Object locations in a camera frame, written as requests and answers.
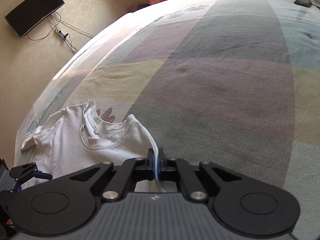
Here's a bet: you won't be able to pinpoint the white long-sleeve t-shirt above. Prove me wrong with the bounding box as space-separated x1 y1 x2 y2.
17 100 158 178

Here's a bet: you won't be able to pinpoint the black wall cables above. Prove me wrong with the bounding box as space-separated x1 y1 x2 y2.
26 11 94 55

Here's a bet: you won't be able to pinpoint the pastel patchwork bed sheet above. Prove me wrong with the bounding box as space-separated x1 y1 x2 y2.
9 0 319 239

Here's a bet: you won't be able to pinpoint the small dark phone on bed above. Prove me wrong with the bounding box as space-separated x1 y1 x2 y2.
294 0 312 8

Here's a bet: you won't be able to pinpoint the white wall power strip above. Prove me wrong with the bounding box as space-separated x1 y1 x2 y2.
55 29 69 41

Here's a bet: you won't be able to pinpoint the black wall television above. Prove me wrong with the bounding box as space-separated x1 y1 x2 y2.
5 0 65 38

